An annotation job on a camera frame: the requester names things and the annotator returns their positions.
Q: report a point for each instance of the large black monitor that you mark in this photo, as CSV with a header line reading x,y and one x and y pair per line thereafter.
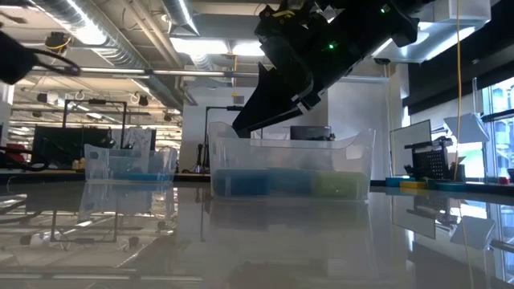
x,y
68,144

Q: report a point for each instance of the silver ribbed ventilation duct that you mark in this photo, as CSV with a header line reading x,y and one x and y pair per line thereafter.
x,y
120,48

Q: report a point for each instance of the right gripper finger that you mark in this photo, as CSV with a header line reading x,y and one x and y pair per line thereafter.
x,y
273,108

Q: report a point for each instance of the white sheet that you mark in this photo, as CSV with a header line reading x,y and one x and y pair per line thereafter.
x,y
136,142

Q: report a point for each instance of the yellow-green cylinder block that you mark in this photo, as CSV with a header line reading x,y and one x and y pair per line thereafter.
x,y
341,185

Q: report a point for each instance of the blue plank block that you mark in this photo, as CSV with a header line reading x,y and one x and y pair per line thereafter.
x,y
451,187
395,181
140,177

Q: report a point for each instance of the yellow rectangular block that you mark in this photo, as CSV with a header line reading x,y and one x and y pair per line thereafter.
x,y
415,185

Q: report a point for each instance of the white board panel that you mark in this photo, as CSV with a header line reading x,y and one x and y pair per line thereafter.
x,y
409,144

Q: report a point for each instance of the ceiling light panel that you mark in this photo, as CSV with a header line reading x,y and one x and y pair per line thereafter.
x,y
209,46

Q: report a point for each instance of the black tripod stand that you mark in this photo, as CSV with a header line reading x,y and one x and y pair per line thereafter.
x,y
199,158

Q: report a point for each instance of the black perforated panel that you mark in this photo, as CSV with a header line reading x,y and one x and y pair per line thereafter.
x,y
431,160

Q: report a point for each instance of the silver smooth ventilation duct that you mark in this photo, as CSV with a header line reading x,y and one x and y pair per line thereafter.
x,y
180,16

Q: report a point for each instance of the red bench object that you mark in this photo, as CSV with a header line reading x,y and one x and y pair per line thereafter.
x,y
16,152

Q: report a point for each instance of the grey ceiling pipe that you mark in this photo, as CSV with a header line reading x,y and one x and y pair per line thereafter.
x,y
180,72

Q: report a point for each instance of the black yellow ceiling device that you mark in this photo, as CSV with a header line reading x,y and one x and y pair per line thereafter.
x,y
57,41

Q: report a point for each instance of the white hanging shade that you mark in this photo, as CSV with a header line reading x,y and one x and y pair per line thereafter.
x,y
467,128

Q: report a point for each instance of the clear plastic bin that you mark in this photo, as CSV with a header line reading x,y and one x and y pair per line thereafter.
x,y
128,160
289,156

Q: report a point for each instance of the blue cylinder block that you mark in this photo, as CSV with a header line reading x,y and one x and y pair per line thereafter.
x,y
241,184
291,182

